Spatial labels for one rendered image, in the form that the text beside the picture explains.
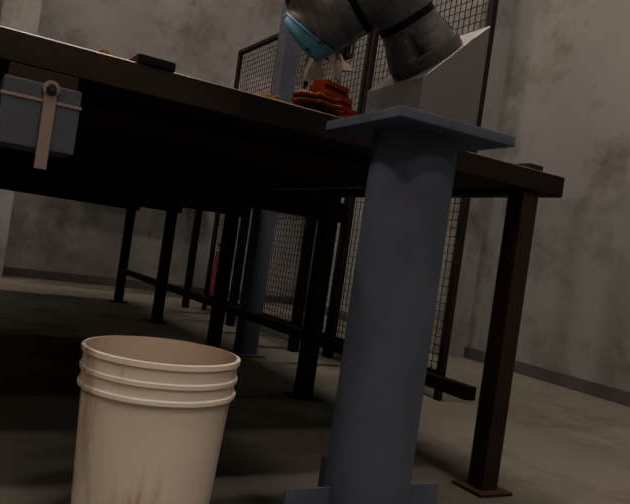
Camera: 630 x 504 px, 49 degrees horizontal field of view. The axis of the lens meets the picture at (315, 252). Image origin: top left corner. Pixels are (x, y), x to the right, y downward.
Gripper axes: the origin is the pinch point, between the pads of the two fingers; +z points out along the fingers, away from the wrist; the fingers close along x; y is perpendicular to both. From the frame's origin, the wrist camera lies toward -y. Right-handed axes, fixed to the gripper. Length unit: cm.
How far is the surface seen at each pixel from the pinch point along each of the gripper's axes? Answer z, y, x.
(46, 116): 26, -70, -14
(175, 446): 80, -46, -37
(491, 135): 17, -3, -60
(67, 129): 27, -66, -14
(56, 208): 35, 94, 520
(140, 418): 76, -53, -35
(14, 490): 103, -59, 7
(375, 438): 76, -13, -52
